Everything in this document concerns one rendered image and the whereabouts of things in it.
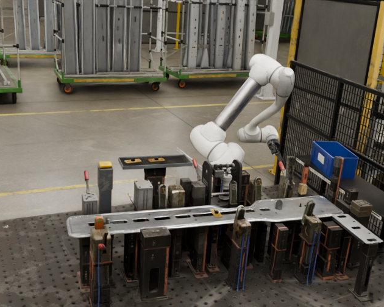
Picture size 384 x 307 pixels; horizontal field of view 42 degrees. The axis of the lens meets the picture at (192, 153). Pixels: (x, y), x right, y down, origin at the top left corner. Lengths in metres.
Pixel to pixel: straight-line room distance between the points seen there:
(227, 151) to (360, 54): 1.99
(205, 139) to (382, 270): 1.30
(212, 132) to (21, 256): 1.37
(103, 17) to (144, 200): 7.18
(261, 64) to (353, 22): 1.76
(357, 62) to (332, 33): 0.44
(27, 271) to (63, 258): 0.19
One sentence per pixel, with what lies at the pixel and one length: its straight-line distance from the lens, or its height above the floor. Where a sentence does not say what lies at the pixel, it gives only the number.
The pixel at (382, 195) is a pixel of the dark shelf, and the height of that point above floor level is 1.03.
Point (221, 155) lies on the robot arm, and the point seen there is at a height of 1.03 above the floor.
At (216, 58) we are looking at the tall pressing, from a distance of 10.50.
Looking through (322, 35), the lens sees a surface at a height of 1.62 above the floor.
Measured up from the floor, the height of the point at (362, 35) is 1.69.
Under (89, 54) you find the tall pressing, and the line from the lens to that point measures 9.17.
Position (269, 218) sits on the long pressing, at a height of 1.00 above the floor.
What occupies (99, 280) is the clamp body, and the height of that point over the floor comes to 0.85.
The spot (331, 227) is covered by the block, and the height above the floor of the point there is 0.98.
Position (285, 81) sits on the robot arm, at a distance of 3.17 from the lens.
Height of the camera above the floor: 2.09
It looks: 20 degrees down
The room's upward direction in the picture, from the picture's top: 4 degrees clockwise
